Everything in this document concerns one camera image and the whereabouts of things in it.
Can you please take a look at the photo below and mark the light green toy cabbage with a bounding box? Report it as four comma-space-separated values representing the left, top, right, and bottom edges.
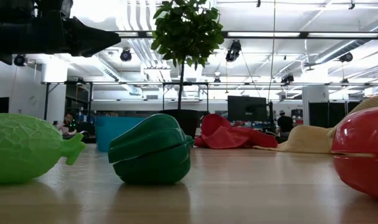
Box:
0, 112, 87, 185

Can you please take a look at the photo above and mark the teal plastic tupperware container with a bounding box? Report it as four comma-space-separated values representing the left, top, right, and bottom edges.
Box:
94, 116, 146, 153

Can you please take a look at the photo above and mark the dark green toy bell pepper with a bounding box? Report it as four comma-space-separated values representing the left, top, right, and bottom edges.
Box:
107, 113, 196, 185

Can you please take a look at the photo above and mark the red toy tomato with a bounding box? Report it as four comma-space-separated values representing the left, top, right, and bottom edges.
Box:
331, 105, 378, 203

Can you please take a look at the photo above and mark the yellow cloth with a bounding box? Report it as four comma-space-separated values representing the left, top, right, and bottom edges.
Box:
253, 93, 378, 155

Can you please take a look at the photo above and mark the black plant pot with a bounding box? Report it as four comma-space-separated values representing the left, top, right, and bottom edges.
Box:
158, 108, 206, 139

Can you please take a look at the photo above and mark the green leafy artificial plant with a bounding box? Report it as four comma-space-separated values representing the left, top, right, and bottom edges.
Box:
150, 0, 225, 110

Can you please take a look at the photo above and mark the red cloth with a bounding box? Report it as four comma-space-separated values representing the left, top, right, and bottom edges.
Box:
194, 113, 279, 150

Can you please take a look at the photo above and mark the black computer monitor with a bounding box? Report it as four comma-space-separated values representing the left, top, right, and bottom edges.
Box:
227, 95, 268, 123

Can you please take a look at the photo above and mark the black overhead frame beam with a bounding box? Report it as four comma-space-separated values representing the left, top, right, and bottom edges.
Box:
113, 30, 378, 40

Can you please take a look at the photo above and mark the seated person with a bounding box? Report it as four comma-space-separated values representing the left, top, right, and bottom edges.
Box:
54, 113, 80, 137

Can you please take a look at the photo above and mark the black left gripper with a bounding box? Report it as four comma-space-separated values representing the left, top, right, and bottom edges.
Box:
0, 0, 122, 65

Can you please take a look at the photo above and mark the standing person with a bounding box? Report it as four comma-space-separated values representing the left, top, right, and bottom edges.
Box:
275, 110, 296, 138

